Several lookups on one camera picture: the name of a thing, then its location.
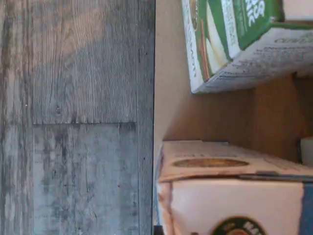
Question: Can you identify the green and white oatmeal box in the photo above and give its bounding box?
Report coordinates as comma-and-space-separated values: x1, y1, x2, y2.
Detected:
180, 0, 313, 94

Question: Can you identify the blue and white oatmeal box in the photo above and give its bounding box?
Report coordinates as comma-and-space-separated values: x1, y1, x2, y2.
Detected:
300, 138, 313, 165
156, 140, 313, 235

